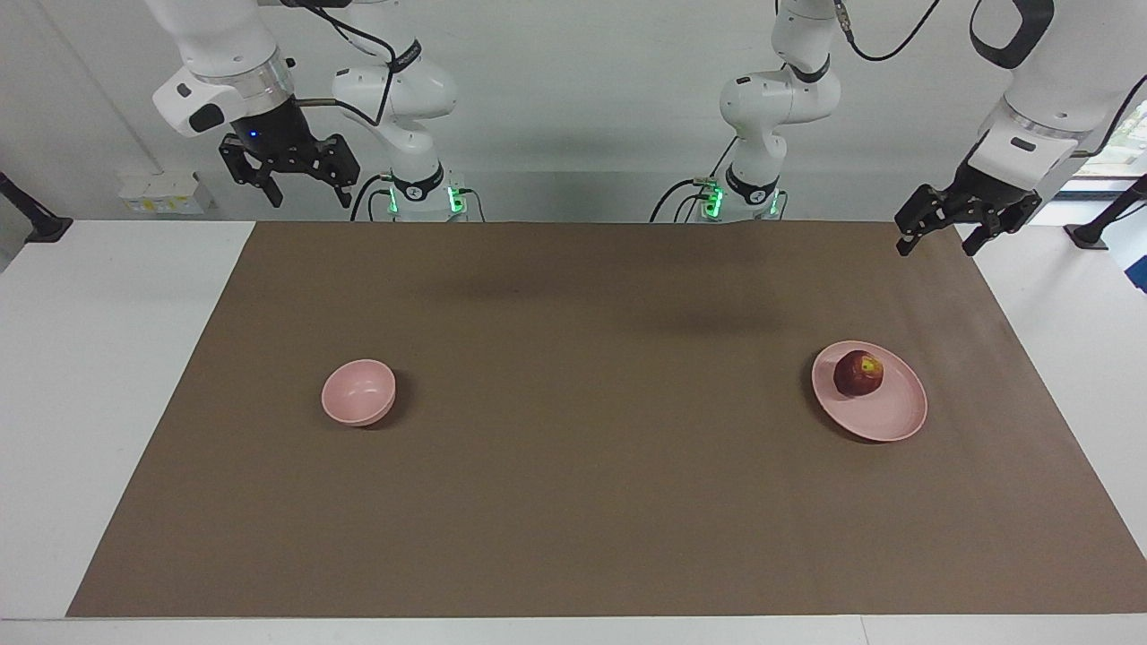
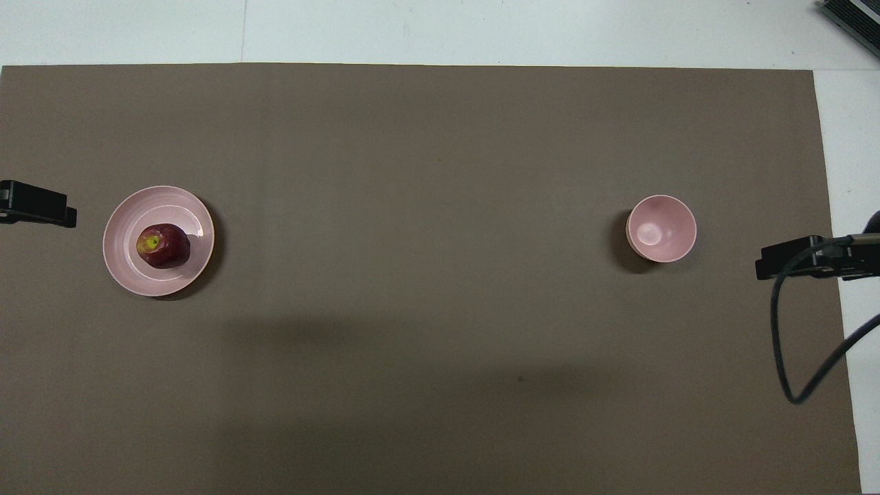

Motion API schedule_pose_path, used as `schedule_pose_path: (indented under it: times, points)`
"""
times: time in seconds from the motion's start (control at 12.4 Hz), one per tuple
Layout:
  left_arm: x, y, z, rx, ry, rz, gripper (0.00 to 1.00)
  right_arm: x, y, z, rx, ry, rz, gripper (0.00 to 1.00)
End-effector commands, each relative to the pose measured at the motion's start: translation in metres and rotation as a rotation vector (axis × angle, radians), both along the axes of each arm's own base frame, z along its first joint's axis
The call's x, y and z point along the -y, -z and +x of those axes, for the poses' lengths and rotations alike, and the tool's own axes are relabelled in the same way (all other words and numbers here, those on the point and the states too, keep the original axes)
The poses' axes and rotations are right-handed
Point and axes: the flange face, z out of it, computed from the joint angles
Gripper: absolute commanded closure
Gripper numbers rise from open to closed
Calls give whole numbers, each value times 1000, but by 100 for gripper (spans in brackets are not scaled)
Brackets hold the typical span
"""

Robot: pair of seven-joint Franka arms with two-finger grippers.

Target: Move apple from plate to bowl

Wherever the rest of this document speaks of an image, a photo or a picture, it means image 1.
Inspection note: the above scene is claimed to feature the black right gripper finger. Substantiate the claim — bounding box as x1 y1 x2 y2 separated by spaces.
309 134 361 209
220 134 284 209

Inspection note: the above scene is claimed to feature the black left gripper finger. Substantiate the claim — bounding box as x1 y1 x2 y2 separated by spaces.
962 193 1043 258
894 184 953 258

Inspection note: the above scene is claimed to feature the red apple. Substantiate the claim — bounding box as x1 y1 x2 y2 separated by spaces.
833 349 885 399

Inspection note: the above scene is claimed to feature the pink plate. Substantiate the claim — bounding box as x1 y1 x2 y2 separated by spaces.
811 340 928 443

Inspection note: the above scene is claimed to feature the pink bowl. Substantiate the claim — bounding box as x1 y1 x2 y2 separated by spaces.
321 358 397 427

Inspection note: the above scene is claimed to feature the black stand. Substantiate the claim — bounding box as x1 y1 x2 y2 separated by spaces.
1065 175 1147 250
0 170 73 243

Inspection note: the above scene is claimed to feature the brown table mat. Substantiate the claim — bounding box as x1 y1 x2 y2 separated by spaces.
67 221 1147 617

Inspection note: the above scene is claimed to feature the white wall socket box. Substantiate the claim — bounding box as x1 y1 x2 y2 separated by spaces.
119 170 216 216

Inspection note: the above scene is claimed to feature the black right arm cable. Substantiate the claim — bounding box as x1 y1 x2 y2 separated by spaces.
287 0 422 126

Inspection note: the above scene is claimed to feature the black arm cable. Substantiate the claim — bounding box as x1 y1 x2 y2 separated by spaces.
287 0 422 126
833 0 1147 160

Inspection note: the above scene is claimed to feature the window with frame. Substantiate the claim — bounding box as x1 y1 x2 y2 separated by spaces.
1062 76 1147 194

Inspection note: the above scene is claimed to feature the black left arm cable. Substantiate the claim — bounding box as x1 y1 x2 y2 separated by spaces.
833 0 1147 160

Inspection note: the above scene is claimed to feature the black base cable bundle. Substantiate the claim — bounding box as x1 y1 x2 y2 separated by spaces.
650 134 740 222

